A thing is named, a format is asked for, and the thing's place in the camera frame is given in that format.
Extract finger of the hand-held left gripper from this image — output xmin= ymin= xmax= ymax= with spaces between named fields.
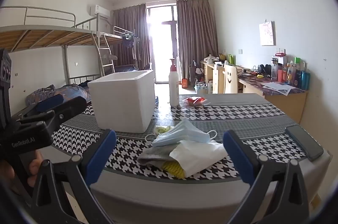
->
xmin=16 ymin=96 xmax=88 ymax=132
xmin=12 ymin=94 xmax=64 ymax=121

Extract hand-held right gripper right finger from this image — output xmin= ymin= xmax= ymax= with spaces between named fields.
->
xmin=222 ymin=130 xmax=310 ymax=224

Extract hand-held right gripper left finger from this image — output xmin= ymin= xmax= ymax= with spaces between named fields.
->
xmin=28 ymin=129 xmax=117 ymax=224

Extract white foam box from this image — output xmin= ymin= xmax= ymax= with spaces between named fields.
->
xmin=88 ymin=69 xmax=156 ymax=134

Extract grey knit sock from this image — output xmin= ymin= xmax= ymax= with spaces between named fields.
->
xmin=137 ymin=143 xmax=183 ymax=168

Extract blue face mask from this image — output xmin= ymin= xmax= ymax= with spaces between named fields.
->
xmin=145 ymin=118 xmax=217 ymax=147

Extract yellow knit cloth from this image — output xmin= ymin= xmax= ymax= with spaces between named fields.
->
xmin=162 ymin=161 xmax=187 ymax=179

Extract person's left hand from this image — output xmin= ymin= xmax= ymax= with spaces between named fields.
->
xmin=0 ymin=153 xmax=44 ymax=189

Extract grey patterned blanket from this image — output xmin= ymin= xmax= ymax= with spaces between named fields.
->
xmin=26 ymin=85 xmax=57 ymax=104

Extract blue orange plaid quilt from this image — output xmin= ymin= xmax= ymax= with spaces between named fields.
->
xmin=55 ymin=84 xmax=92 ymax=109

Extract houndstooth table cloth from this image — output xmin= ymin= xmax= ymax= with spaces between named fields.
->
xmin=51 ymin=93 xmax=308 ymax=182

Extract metal bed ladder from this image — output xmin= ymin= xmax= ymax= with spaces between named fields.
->
xmin=96 ymin=31 xmax=117 ymax=76

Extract pale green small object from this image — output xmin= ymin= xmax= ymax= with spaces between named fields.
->
xmin=154 ymin=125 xmax=175 ymax=135

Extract red snack packet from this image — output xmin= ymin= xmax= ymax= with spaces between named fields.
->
xmin=182 ymin=96 xmax=209 ymax=106

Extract large metal bunk bed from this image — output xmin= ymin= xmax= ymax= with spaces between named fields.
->
xmin=0 ymin=6 xmax=102 ymax=88

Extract black smartphone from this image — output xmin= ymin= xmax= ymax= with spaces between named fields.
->
xmin=285 ymin=124 xmax=324 ymax=162

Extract wooden desk with patterned cover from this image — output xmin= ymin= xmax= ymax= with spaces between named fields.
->
xmin=238 ymin=72 xmax=309 ymax=124

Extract bucket with water bottles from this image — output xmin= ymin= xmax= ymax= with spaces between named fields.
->
xmin=195 ymin=83 xmax=209 ymax=94

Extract wooden smiley chair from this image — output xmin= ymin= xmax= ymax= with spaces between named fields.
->
xmin=224 ymin=64 xmax=239 ymax=94

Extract printed paper sheets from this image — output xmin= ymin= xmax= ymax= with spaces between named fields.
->
xmin=261 ymin=81 xmax=297 ymax=96

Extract wooden desk with drawers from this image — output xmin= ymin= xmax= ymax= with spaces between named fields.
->
xmin=200 ymin=60 xmax=228 ymax=94

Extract dark hanging garment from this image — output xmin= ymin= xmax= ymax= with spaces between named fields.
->
xmin=121 ymin=34 xmax=136 ymax=49

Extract small metal bunk bed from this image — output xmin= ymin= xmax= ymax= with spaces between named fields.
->
xmin=98 ymin=26 xmax=140 ymax=74

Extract white pump lotion bottle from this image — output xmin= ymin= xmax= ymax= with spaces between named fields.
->
xmin=168 ymin=57 xmax=180 ymax=107

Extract black headphones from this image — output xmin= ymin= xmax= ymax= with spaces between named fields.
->
xmin=257 ymin=64 xmax=272 ymax=76

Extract cluster of toiletry bottles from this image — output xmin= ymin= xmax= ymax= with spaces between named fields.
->
xmin=271 ymin=53 xmax=311 ymax=90

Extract white air conditioner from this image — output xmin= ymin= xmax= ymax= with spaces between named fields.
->
xmin=89 ymin=4 xmax=111 ymax=19

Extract brown curtain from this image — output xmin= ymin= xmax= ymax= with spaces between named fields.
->
xmin=112 ymin=3 xmax=151 ymax=72
xmin=176 ymin=0 xmax=219 ymax=82

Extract glass balcony door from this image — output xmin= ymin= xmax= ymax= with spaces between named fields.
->
xmin=146 ymin=2 xmax=183 ymax=83

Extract pink wall picture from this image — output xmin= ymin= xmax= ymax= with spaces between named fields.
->
xmin=259 ymin=20 xmax=276 ymax=46

